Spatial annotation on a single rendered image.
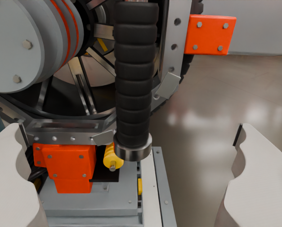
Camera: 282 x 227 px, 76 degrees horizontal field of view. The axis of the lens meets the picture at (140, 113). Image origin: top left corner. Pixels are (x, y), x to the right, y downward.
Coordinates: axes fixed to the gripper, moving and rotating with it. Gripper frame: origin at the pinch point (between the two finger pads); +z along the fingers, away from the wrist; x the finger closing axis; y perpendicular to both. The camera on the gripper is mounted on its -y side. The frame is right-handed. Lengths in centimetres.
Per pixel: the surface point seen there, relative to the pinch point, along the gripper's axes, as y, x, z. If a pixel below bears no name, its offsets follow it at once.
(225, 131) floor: 84, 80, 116
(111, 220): 68, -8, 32
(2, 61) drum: -0.4, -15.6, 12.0
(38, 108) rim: 18.8, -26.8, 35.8
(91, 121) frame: 20.6, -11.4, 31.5
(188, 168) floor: 83, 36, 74
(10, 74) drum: 1.2, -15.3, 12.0
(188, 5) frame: -6.9, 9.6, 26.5
